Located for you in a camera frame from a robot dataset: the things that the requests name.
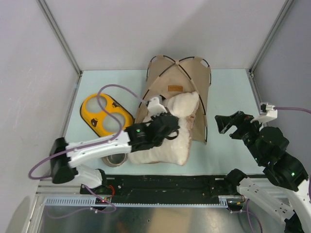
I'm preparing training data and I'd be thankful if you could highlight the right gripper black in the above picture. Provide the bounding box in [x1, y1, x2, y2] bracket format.
[214, 110, 265, 163]

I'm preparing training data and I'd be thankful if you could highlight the cream plush cushion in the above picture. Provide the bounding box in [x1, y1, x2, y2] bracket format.
[128, 91, 199, 166]

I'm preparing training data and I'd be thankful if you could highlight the stainless steel pet bowl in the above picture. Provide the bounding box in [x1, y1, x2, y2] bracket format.
[102, 153, 128, 167]

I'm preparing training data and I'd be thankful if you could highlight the beige fabric pet tent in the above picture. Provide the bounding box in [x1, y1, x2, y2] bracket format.
[142, 55, 212, 144]

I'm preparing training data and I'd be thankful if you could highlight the yellow pet bowl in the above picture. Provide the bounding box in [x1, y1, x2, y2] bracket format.
[80, 94, 134, 137]

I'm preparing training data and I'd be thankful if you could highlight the black tent pole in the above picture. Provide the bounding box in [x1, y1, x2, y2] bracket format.
[140, 55, 209, 144]
[145, 55, 212, 144]

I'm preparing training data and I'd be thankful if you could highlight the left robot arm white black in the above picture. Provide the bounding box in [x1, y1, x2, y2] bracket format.
[50, 113, 180, 194]

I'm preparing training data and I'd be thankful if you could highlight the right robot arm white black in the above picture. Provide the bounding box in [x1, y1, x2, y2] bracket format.
[215, 109, 311, 233]

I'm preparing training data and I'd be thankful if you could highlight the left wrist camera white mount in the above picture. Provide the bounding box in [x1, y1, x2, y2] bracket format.
[147, 96, 168, 116]

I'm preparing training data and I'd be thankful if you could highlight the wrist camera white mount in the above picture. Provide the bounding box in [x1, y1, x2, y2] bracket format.
[147, 96, 168, 116]
[251, 102, 278, 124]

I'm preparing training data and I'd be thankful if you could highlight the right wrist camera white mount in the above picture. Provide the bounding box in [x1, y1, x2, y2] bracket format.
[251, 102, 278, 124]

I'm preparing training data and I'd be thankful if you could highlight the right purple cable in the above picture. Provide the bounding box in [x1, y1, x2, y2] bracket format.
[245, 106, 311, 233]

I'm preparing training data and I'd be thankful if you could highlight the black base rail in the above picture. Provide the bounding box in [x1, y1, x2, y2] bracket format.
[93, 171, 246, 205]

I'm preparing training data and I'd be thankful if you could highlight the white slotted cable duct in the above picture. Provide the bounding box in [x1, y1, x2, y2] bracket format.
[44, 197, 243, 208]

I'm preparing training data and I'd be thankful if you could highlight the right aluminium frame post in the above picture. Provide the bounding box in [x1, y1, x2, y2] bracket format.
[249, 0, 294, 77]

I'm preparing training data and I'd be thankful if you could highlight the aluminium frame post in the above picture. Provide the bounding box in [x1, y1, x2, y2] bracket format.
[36, 0, 82, 77]
[249, 0, 294, 77]

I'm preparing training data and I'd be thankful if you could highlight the left aluminium frame post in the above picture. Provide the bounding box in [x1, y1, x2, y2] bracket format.
[36, 0, 82, 77]

